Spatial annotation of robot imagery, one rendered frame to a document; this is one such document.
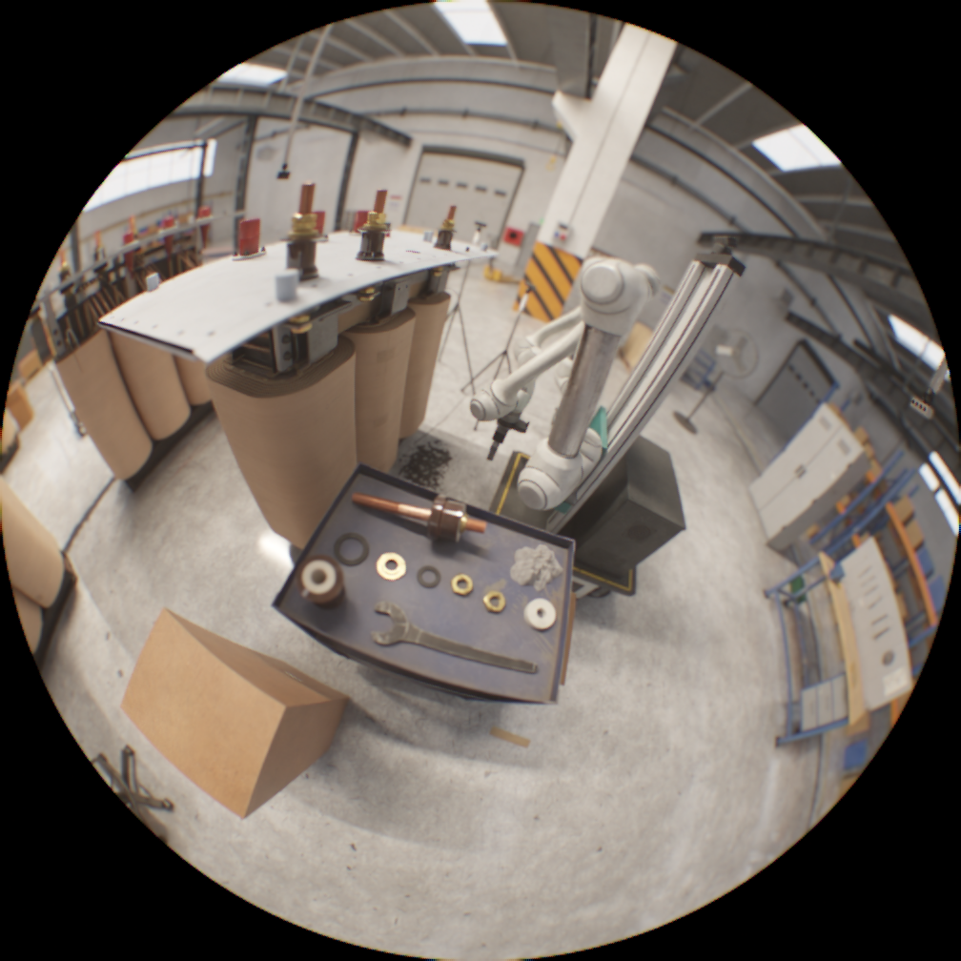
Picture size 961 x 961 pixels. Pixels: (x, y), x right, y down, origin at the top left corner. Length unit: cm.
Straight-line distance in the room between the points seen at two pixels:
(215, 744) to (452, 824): 122
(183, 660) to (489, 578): 73
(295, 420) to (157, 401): 169
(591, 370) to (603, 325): 12
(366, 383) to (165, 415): 169
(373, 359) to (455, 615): 90
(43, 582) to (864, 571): 672
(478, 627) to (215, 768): 66
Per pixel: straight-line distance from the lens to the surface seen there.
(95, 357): 218
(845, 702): 365
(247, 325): 48
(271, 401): 82
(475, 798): 167
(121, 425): 232
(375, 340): 112
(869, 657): 428
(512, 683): 69
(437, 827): 171
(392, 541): 73
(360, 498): 75
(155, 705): 81
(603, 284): 67
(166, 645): 78
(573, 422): 81
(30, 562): 250
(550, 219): 592
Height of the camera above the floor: 152
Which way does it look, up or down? 47 degrees down
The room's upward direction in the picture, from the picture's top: 23 degrees clockwise
